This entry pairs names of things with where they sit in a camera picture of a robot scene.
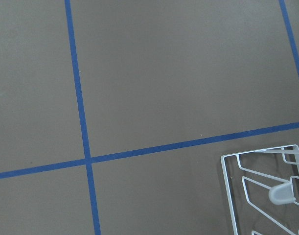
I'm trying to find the white wire cup holder rack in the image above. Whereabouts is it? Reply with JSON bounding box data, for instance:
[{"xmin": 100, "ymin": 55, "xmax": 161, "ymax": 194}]
[{"xmin": 221, "ymin": 144, "xmax": 299, "ymax": 235}]

